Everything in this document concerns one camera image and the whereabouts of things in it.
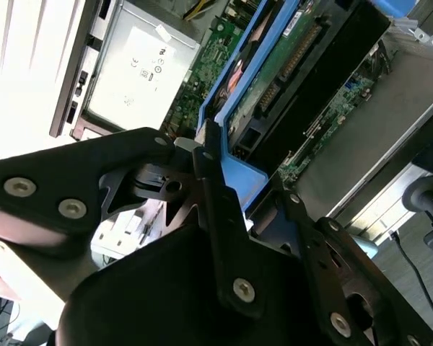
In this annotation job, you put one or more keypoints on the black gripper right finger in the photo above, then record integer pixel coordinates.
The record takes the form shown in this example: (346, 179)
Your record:
(321, 259)

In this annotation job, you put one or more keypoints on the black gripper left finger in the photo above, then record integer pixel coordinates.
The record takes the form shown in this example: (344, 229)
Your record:
(75, 169)

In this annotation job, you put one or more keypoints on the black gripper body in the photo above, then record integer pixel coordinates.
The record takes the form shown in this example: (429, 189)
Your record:
(148, 306)

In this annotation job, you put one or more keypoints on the hard disk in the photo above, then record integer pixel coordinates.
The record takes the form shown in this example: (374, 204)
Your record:
(274, 57)

